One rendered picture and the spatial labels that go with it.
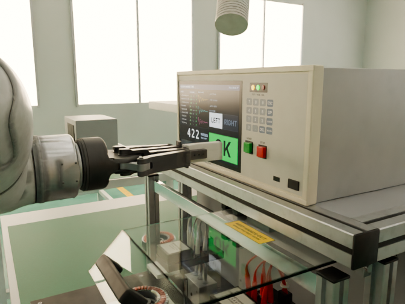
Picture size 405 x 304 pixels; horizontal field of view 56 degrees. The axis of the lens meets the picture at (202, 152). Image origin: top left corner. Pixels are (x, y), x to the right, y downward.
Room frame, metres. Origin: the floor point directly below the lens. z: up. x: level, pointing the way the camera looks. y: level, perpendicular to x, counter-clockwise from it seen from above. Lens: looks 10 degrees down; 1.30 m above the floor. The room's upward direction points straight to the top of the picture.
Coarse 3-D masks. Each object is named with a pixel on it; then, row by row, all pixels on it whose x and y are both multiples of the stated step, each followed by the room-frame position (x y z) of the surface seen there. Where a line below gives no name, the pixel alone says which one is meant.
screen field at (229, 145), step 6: (210, 138) 0.78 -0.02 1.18; (216, 138) 0.76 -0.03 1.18; (222, 138) 0.74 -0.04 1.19; (228, 138) 0.72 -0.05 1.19; (234, 138) 0.70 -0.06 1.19; (222, 144) 0.74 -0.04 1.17; (228, 144) 0.72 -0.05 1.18; (234, 144) 0.70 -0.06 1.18; (222, 150) 0.74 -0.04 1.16; (228, 150) 0.72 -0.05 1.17; (234, 150) 0.70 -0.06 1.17; (222, 156) 0.74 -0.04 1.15; (228, 156) 0.72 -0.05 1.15; (234, 156) 0.70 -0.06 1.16; (234, 162) 0.70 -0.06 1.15
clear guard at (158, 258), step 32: (160, 224) 0.59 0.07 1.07; (192, 224) 0.59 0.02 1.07; (224, 224) 0.59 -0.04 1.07; (256, 224) 0.59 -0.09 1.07; (128, 256) 0.51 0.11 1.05; (160, 256) 0.48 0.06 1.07; (192, 256) 0.48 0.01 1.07; (224, 256) 0.48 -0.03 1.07; (256, 256) 0.48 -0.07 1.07; (288, 256) 0.48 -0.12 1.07; (320, 256) 0.48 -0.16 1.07; (160, 288) 0.42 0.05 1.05; (192, 288) 0.40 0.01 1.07; (224, 288) 0.40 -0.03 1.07; (256, 288) 0.40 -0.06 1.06
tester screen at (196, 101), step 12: (180, 84) 0.90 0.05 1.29; (192, 84) 0.85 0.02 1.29; (204, 84) 0.80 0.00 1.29; (180, 96) 0.90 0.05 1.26; (192, 96) 0.85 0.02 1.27; (204, 96) 0.80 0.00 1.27; (216, 96) 0.76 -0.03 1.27; (228, 96) 0.72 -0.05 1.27; (180, 108) 0.90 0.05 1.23; (192, 108) 0.85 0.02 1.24; (204, 108) 0.80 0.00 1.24; (216, 108) 0.76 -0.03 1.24; (228, 108) 0.72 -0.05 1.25; (180, 120) 0.90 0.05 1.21; (192, 120) 0.85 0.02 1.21; (204, 120) 0.80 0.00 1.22; (180, 132) 0.90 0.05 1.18; (204, 132) 0.80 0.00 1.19; (216, 132) 0.76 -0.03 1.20; (228, 132) 0.72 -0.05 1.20
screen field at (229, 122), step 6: (210, 114) 0.78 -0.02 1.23; (216, 114) 0.76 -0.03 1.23; (222, 114) 0.74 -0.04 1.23; (210, 120) 0.78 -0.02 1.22; (216, 120) 0.76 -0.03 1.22; (222, 120) 0.74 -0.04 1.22; (228, 120) 0.72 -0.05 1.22; (234, 120) 0.71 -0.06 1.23; (210, 126) 0.78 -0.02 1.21; (216, 126) 0.76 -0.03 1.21; (222, 126) 0.74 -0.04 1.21; (228, 126) 0.72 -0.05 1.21; (234, 126) 0.71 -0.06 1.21
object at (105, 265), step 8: (104, 256) 0.48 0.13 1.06; (96, 264) 0.48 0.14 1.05; (104, 264) 0.47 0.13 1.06; (112, 264) 0.46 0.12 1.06; (104, 272) 0.45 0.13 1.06; (112, 272) 0.44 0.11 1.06; (120, 272) 0.49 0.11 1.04; (112, 280) 0.43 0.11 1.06; (120, 280) 0.42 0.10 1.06; (112, 288) 0.42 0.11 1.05; (120, 288) 0.41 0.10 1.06; (128, 288) 0.40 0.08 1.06; (120, 296) 0.40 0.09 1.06; (128, 296) 0.40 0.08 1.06; (136, 296) 0.40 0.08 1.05
